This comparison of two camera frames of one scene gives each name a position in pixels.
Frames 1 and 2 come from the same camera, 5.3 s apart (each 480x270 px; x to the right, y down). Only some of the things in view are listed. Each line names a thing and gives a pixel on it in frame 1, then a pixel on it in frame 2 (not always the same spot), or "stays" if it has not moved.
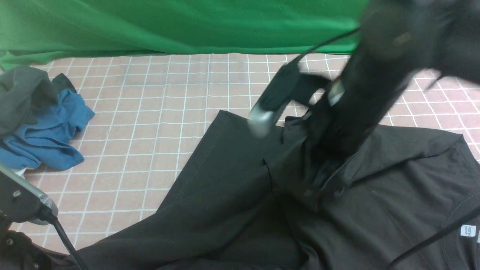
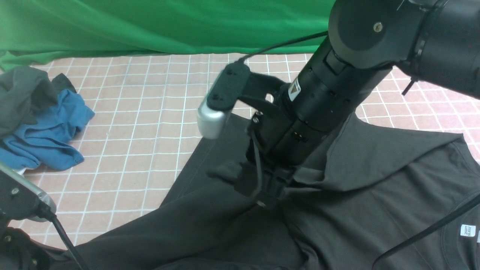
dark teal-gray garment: [26, 93] stays
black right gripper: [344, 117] → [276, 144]
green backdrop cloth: [33, 31] stays
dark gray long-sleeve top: [255, 197] stays
